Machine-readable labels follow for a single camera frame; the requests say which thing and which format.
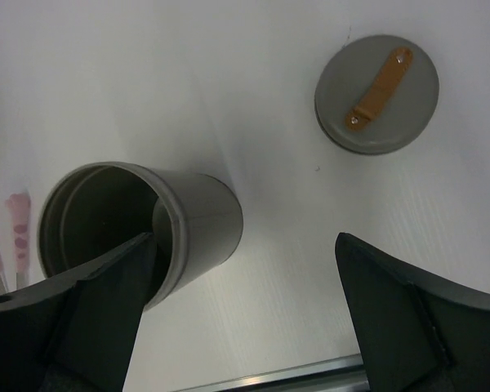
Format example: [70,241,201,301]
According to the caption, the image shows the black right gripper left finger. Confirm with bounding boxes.
[0,233,155,391]

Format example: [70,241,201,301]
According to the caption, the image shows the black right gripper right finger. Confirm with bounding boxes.
[335,233,490,391]

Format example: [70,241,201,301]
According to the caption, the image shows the grey cylindrical lunch box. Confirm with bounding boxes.
[38,162,243,310]

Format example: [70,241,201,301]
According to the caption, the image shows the pink handled metal tongs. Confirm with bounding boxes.
[0,192,31,296]

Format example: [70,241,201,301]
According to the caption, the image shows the aluminium front rail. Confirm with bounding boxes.
[206,354,371,392]

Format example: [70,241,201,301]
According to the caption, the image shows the grey lid with orange strap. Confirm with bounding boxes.
[314,35,439,155]

